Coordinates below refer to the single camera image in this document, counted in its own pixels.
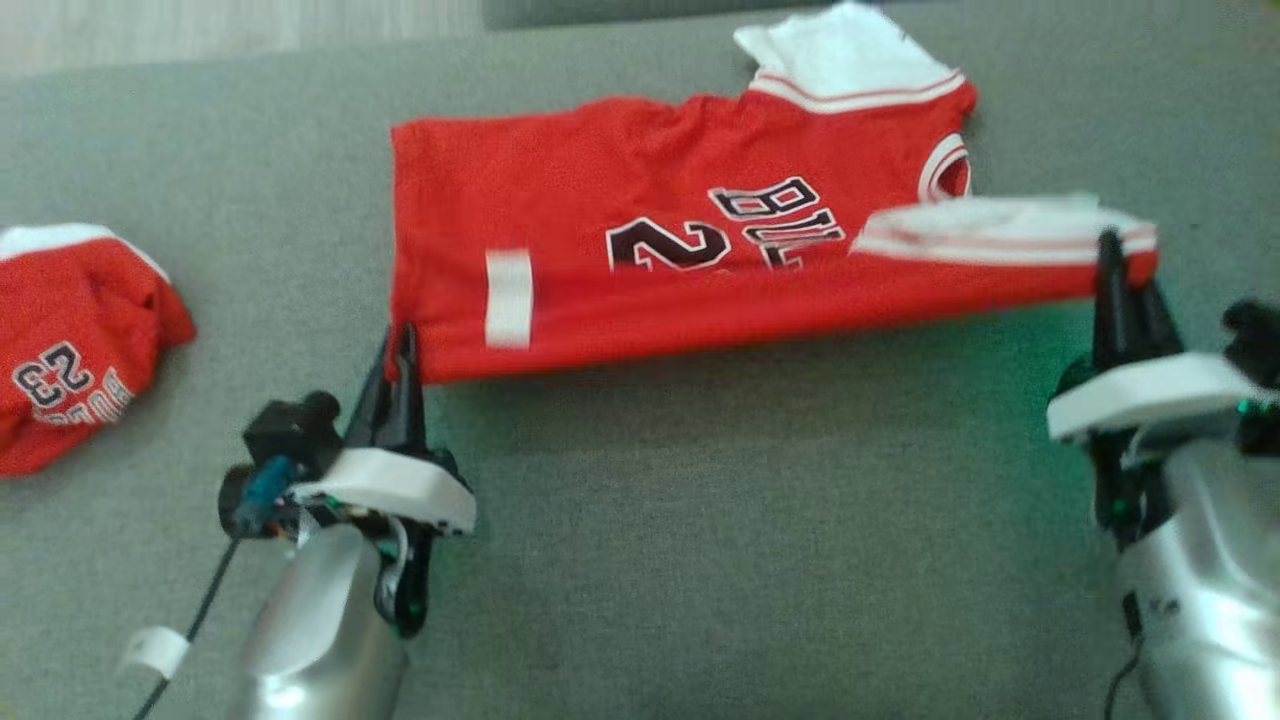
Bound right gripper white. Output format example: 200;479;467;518
1046;230;1278;547

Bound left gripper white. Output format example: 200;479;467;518
288;322;478;641

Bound red basketball jersey white sleeves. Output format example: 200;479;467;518
389;0;1162;388

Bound grey fabric sofa seat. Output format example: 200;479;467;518
0;0;1280;720

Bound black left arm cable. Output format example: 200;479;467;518
130;538;243;720

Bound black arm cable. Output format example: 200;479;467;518
1101;590;1148;720
130;538;243;720

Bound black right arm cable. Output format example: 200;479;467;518
1101;590;1148;720

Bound white cable tag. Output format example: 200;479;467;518
119;625;192;682

